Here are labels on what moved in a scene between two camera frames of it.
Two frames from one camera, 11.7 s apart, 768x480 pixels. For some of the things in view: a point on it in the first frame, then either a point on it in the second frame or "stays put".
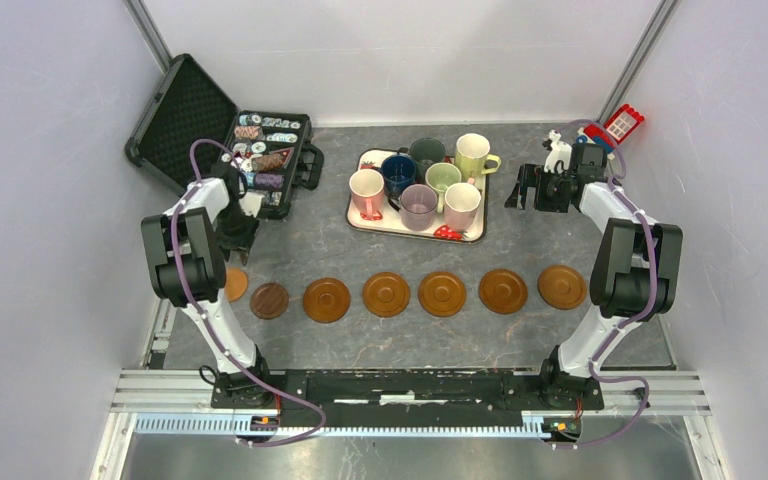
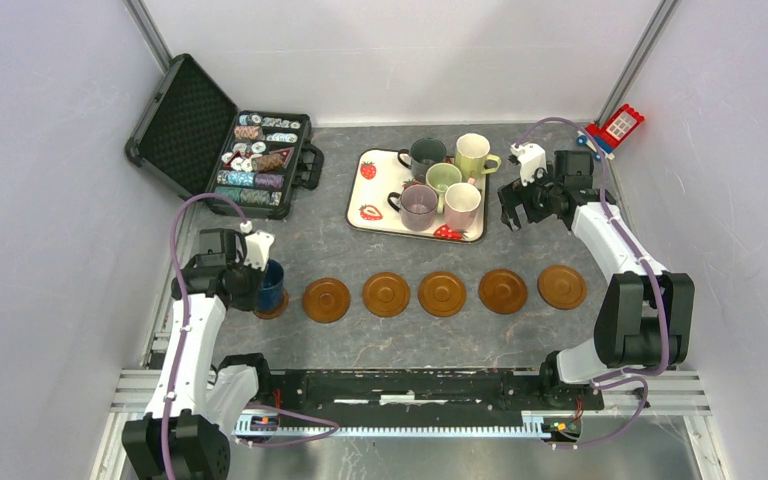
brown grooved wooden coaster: x=562 y=287 stays put
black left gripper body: x=235 y=229 to x=248 y=280
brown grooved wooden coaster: x=326 y=300 stays put
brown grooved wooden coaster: x=442 y=294 stays put
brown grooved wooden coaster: x=386 y=294 stays put
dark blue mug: x=398 y=171 to x=270 y=293
